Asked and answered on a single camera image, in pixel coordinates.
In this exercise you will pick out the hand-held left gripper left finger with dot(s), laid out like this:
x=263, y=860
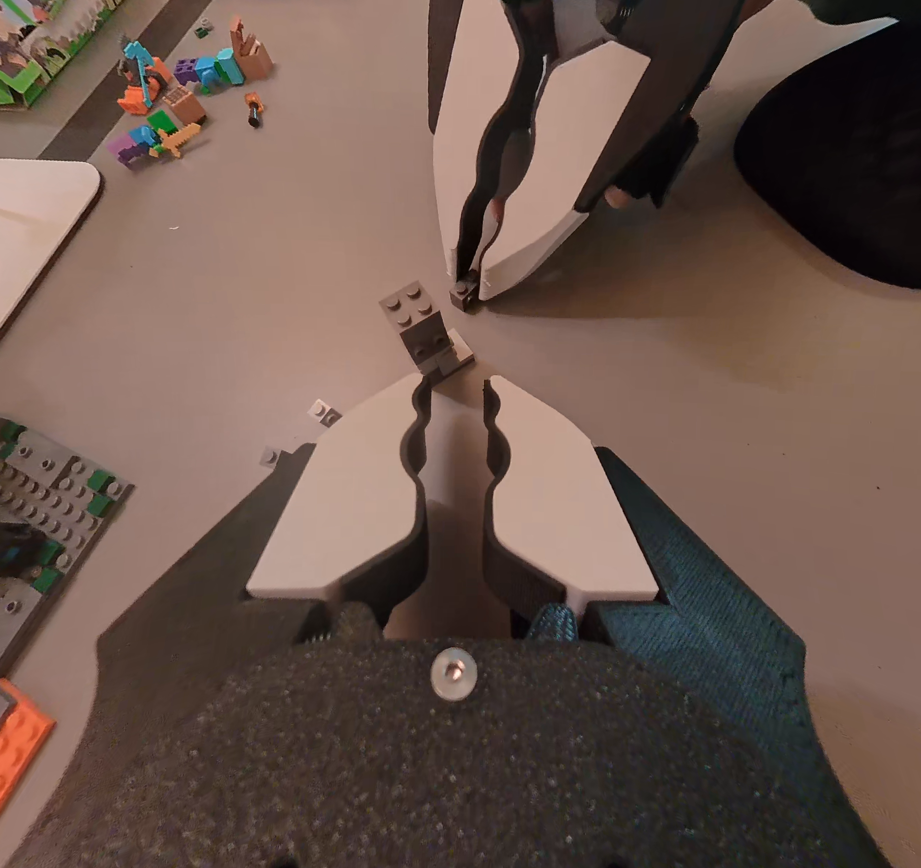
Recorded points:
x=338, y=515

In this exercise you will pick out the orange blue toy figure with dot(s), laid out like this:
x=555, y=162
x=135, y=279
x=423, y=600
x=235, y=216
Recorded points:
x=140, y=91

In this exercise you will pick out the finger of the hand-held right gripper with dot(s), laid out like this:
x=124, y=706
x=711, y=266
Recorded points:
x=460, y=112
x=575, y=134

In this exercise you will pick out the tiny dark green piece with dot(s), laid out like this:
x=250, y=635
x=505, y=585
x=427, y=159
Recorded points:
x=203, y=29

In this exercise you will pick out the purple headed blue toy figure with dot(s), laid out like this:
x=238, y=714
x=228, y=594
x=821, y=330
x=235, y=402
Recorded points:
x=212, y=69

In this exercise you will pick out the grey brick assembly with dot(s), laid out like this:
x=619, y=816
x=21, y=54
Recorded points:
x=417, y=321

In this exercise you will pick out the small light grey brick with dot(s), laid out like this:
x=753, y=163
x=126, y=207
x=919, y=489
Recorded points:
x=325, y=413

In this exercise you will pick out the person's right hand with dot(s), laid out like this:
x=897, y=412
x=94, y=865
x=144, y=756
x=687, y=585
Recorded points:
x=617, y=197

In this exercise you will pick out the toy brick building model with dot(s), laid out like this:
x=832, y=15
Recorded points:
x=50, y=522

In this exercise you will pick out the grey desk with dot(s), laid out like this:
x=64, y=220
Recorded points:
x=252, y=270

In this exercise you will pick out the small dark grey brick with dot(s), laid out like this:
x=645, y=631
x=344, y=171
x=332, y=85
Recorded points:
x=464, y=296

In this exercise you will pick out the green toy set box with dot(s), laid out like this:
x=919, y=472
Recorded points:
x=50, y=19

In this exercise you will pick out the white book stand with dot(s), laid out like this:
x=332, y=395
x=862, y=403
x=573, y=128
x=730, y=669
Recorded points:
x=36, y=227

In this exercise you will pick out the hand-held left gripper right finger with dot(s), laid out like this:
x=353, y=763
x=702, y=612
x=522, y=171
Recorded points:
x=568, y=522

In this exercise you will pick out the brown toy block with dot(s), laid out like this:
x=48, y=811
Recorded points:
x=183, y=105

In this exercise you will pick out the tan toy sword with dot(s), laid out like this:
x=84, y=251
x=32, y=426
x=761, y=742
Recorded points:
x=176, y=139

